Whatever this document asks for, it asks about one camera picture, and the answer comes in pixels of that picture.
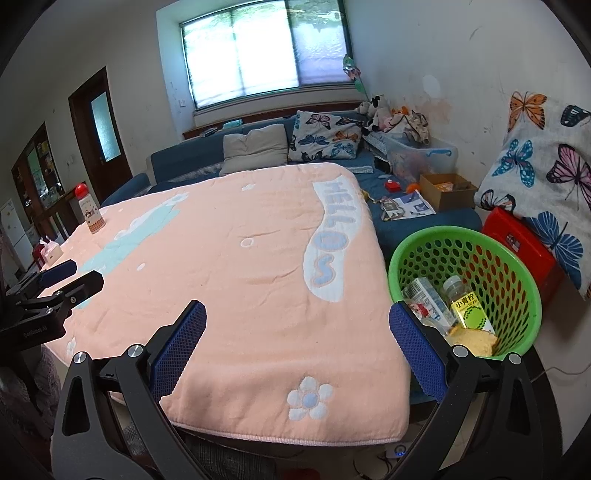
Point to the glass display cabinet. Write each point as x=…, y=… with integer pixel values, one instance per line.
x=37, y=161

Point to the blue sofa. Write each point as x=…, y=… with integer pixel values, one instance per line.
x=184, y=161

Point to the red small toy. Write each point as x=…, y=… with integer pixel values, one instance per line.
x=393, y=186

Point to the white small device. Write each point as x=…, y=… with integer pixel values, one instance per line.
x=399, y=451

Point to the white refrigerator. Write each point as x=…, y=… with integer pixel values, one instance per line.
x=11, y=230

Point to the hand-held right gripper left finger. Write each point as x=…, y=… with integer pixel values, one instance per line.
x=180, y=350

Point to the white blue milk carton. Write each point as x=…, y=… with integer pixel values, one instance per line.
x=429, y=295

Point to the orange ball toy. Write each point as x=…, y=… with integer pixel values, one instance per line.
x=412, y=188

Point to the pink tissue box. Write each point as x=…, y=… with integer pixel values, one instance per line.
x=50, y=254

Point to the red plastic stool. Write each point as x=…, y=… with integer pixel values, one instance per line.
x=521, y=240

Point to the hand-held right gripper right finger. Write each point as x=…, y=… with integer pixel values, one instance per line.
x=415, y=350

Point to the orange white plush toy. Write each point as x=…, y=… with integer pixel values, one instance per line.
x=396, y=117

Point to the clear storage bin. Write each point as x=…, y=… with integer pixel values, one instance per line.
x=429, y=157

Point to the window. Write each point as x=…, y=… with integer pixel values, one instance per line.
x=263, y=50

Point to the pink blanket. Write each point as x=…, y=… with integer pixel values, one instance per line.
x=254, y=300

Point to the butterfly print blanket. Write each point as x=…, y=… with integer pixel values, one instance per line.
x=531, y=184

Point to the colourful pinwheel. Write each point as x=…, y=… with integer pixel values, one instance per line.
x=351, y=69

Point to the person's checked trousers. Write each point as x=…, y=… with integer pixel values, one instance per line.
x=217, y=461

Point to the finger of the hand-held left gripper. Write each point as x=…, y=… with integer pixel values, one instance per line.
x=55, y=272
x=78, y=288

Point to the black small device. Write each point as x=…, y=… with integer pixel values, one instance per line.
x=383, y=165

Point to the bottle with red cap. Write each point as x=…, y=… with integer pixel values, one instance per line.
x=92, y=217

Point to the teal box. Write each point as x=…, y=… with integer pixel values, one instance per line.
x=233, y=123

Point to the black white plush cow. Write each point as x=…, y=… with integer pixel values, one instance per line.
x=373, y=108

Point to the butterfly print pillow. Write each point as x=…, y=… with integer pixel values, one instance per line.
x=323, y=138

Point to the cardboard box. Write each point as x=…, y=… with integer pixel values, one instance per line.
x=443, y=198

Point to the spotted plush toy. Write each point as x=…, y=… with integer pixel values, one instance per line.
x=415, y=127

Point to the white paper cup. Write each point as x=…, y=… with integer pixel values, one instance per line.
x=475, y=344

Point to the printed paper sheets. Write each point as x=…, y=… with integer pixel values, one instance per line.
x=411, y=203

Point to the dark wooden door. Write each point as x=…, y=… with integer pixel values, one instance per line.
x=82, y=138

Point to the green plastic basket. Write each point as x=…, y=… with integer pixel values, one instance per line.
x=461, y=230

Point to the beige pillow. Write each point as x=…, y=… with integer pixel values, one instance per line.
x=254, y=147

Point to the white red wrapper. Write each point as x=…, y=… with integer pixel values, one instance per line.
x=421, y=310

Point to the person's left forearm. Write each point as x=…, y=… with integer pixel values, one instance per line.
x=46, y=392

